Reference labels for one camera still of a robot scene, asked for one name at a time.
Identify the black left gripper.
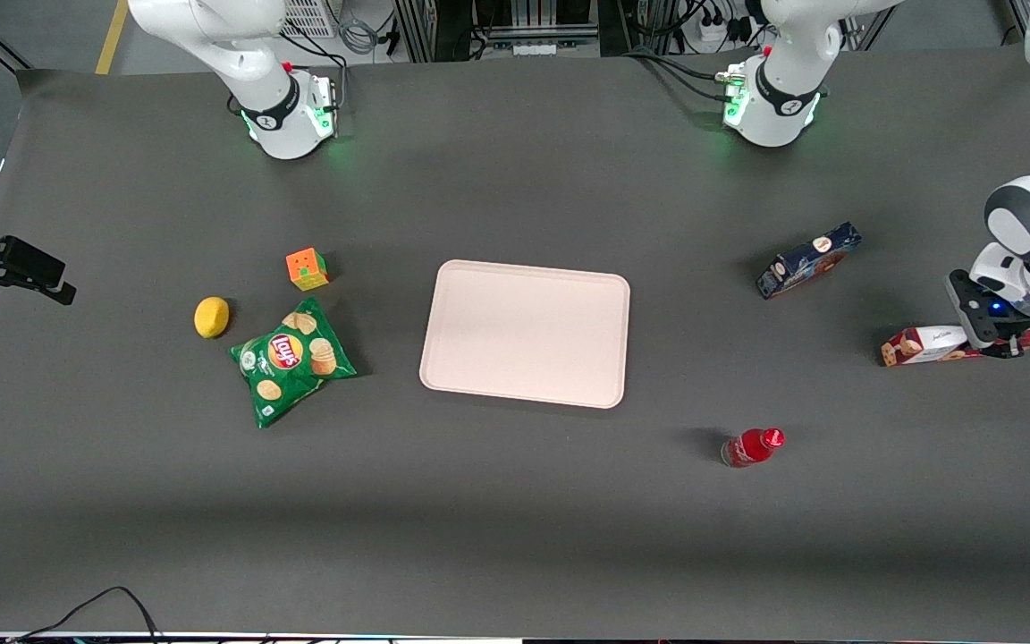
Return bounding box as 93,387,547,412
983,302,1030,360

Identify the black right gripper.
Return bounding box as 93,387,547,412
0,235,78,310

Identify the red cookie box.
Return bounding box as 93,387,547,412
880,324,1030,369

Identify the blue cookie box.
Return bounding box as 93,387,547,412
755,222,863,300

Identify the white vented box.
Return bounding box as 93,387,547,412
281,0,339,38

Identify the pale pink plastic tray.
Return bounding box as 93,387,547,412
418,259,632,410

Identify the yellow lemon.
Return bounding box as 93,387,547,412
194,296,231,340

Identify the red drink bottle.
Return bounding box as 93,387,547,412
719,427,787,469

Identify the green chips bag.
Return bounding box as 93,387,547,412
229,297,359,429

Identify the colourful puzzle cube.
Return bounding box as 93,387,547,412
285,248,330,292

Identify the white power strip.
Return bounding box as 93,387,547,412
698,13,753,47

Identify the dark metal equipment rack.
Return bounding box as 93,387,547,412
393,0,650,62

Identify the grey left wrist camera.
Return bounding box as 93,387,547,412
947,267,1001,351

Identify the thin black table cable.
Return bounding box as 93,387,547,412
7,586,164,644

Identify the black right base cable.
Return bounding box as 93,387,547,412
281,25,349,113

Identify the grey coiled cable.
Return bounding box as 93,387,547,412
339,16,384,56

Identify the black left base cable bundle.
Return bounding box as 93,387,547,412
622,47,735,101

